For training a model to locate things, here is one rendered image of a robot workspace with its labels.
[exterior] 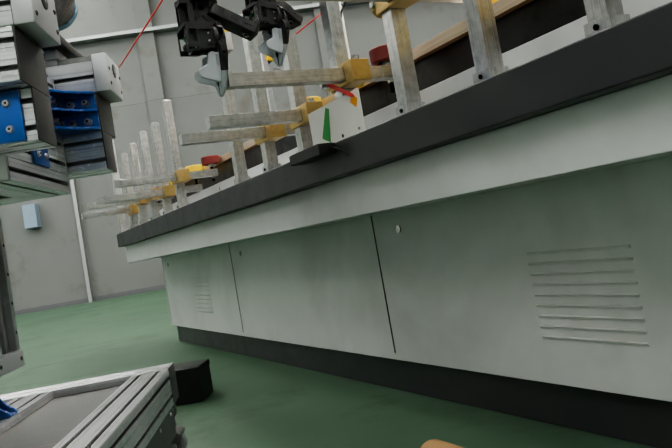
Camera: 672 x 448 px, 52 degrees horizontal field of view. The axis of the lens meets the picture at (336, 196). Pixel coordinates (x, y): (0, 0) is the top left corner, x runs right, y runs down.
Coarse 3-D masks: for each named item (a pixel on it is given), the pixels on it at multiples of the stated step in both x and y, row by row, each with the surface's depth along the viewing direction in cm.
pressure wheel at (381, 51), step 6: (372, 48) 164; (378, 48) 162; (384, 48) 162; (372, 54) 164; (378, 54) 163; (384, 54) 162; (372, 60) 164; (378, 60) 163; (384, 60) 163; (390, 84) 165; (390, 90) 165
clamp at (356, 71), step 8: (344, 64) 157; (352, 64) 155; (360, 64) 156; (368, 64) 157; (344, 72) 158; (352, 72) 155; (360, 72) 156; (368, 72) 157; (352, 80) 155; (360, 80) 156; (368, 80) 158
